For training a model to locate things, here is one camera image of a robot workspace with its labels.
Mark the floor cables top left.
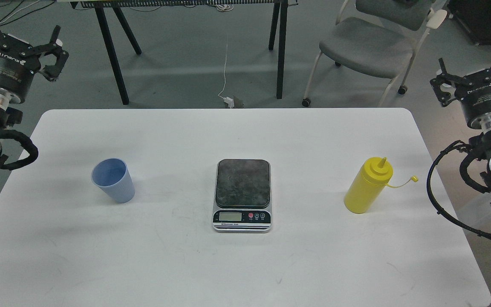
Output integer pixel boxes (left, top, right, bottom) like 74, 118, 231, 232
0, 0, 58, 27

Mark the digital kitchen scale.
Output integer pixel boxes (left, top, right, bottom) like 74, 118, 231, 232
212, 159, 273, 233

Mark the black cabinet in corner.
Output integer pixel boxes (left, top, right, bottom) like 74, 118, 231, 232
448, 0, 491, 45

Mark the black-legged background table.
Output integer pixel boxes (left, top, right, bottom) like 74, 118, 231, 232
65, 0, 300, 108

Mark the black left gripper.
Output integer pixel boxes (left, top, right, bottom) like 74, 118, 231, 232
0, 25, 69, 104

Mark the white charger cable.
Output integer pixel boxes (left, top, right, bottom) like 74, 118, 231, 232
218, 34, 245, 109

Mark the yellow squeeze bottle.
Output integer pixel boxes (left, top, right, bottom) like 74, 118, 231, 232
344, 157, 419, 214

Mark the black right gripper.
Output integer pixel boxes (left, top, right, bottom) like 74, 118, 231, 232
429, 58, 491, 130

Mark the blue ribbed plastic cup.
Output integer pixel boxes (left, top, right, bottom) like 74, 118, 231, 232
90, 158, 135, 203

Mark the grey office chair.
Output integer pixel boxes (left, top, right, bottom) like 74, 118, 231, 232
302, 0, 448, 107

